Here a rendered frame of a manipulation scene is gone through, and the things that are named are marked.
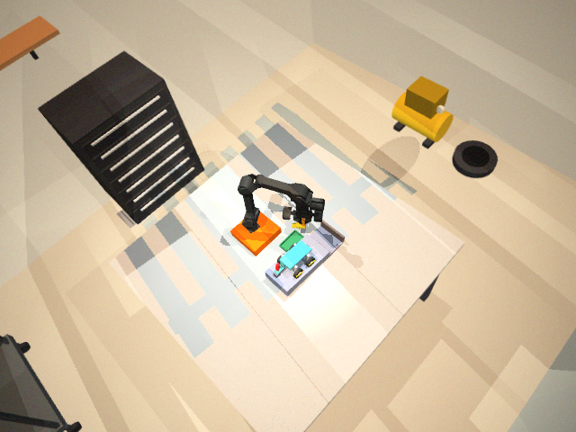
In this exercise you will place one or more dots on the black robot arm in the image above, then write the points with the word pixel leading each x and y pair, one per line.
pixel 300 194

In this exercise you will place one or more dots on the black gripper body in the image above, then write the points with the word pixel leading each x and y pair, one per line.
pixel 306 214

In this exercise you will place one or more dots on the green tray floor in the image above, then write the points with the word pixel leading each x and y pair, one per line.
pixel 294 238

